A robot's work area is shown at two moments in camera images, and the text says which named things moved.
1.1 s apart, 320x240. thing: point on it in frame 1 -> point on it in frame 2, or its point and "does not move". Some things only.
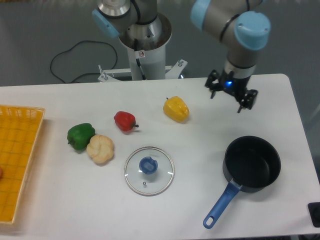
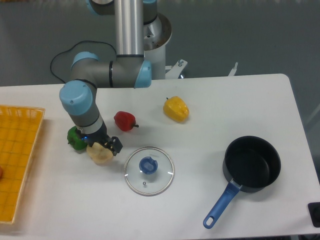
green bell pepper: (79, 135) does not move
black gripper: (236, 86) -> (113, 143)
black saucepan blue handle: (251, 162) does not move
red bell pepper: (125, 120) does not move
